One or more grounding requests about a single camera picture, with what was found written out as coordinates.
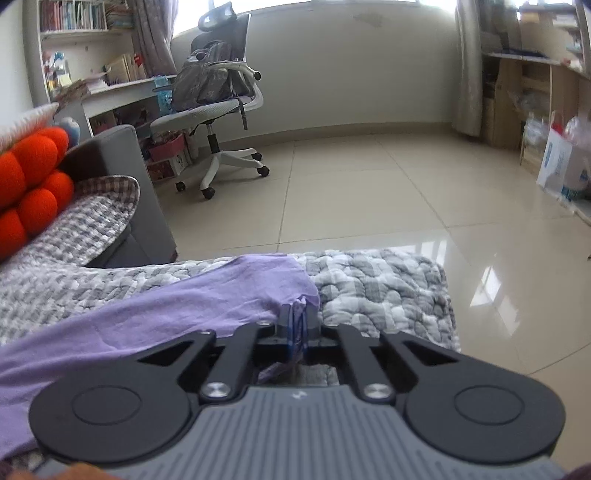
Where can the orange pumpkin cushion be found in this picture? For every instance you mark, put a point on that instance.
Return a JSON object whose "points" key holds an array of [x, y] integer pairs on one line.
{"points": [[32, 184]]}

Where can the purple pants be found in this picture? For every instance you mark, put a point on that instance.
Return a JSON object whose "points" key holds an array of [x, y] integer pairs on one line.
{"points": [[161, 318]]}

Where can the row of books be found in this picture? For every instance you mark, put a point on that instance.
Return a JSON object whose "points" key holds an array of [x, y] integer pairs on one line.
{"points": [[69, 14]]}

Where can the pink storage basket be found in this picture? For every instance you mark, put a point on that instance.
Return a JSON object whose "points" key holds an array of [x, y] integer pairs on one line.
{"points": [[166, 147]]}

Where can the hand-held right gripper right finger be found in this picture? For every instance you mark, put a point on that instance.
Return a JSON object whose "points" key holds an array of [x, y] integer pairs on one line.
{"points": [[302, 332]]}

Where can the blue patterned box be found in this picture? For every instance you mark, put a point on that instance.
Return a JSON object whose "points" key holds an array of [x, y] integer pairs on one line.
{"points": [[164, 99]]}

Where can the white paper bag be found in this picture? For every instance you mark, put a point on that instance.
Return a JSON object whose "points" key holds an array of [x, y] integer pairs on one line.
{"points": [[558, 161]]}

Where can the window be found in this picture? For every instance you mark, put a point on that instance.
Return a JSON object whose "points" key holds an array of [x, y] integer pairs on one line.
{"points": [[346, 3]]}

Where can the white desk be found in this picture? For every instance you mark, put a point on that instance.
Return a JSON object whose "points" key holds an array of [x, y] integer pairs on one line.
{"points": [[120, 85]]}

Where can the grey office chair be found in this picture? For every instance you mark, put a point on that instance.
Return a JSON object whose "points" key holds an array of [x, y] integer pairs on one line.
{"points": [[203, 115]]}

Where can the white pillow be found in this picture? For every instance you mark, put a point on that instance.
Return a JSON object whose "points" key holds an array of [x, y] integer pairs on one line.
{"points": [[23, 124]]}

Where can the grey backpack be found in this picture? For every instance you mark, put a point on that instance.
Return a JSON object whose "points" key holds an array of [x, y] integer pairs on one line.
{"points": [[203, 83]]}

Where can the patterned grey curtain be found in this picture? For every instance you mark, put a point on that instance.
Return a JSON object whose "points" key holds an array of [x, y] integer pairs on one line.
{"points": [[157, 37]]}

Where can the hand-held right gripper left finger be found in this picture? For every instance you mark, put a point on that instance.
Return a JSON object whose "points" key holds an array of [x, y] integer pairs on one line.
{"points": [[288, 332]]}

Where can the white bookshelf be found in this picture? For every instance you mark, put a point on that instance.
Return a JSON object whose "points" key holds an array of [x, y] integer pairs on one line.
{"points": [[83, 33]]}

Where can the beige curtain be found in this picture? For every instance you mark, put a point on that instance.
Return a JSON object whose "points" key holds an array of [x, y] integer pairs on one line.
{"points": [[468, 69]]}

